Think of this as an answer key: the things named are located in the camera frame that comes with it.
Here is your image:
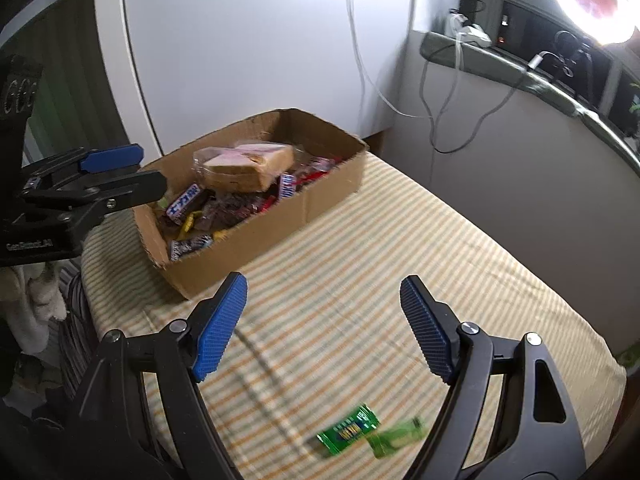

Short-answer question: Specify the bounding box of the dark dates snack bag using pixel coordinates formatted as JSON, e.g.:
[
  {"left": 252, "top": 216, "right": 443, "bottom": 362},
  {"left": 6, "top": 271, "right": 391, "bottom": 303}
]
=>
[{"left": 195, "top": 193, "right": 264, "bottom": 231}]

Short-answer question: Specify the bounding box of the bagged sliced bread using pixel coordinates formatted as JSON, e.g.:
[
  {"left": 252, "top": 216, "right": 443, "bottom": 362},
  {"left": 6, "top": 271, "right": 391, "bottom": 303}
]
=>
[{"left": 193, "top": 142, "right": 296, "bottom": 193}]

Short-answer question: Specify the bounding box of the translucent green candy packet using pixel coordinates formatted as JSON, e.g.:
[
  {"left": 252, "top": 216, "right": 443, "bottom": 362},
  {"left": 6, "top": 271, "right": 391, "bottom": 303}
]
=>
[{"left": 367, "top": 416, "right": 428, "bottom": 458}]

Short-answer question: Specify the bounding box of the green text candy packet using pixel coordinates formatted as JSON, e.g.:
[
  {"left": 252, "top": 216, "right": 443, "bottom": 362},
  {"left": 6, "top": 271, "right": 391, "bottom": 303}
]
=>
[{"left": 316, "top": 404, "right": 380, "bottom": 456}]

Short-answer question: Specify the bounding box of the snickers bar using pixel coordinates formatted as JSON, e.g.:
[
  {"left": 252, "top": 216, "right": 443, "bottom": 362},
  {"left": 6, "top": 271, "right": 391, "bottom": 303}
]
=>
[
  {"left": 278, "top": 174, "right": 298, "bottom": 200},
  {"left": 165, "top": 183, "right": 203, "bottom": 226}
]

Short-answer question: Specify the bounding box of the brown cardboard box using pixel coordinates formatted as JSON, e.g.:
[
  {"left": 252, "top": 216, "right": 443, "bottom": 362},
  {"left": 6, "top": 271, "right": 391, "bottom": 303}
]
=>
[{"left": 134, "top": 108, "right": 368, "bottom": 299}]

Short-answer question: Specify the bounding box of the red white snack pack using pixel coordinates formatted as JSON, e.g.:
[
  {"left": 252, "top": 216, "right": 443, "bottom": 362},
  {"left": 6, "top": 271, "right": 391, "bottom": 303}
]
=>
[{"left": 293, "top": 156, "right": 338, "bottom": 182}]

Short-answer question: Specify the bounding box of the striped beige table cloth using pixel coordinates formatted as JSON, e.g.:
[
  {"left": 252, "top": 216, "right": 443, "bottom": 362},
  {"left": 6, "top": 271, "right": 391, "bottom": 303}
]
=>
[{"left": 79, "top": 152, "right": 629, "bottom": 480}]

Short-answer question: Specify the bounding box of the white power strip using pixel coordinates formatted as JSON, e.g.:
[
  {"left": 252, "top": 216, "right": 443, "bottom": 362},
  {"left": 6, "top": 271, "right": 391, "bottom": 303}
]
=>
[{"left": 445, "top": 10, "right": 492, "bottom": 48}]

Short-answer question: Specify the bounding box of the white cable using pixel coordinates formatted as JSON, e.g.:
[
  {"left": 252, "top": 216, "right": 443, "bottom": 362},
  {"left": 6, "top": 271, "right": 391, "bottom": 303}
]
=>
[{"left": 342, "top": 0, "right": 432, "bottom": 120}]

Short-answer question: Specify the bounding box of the black cable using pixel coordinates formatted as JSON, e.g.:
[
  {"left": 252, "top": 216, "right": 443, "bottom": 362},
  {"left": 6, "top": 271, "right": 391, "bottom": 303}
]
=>
[{"left": 418, "top": 44, "right": 539, "bottom": 155}]

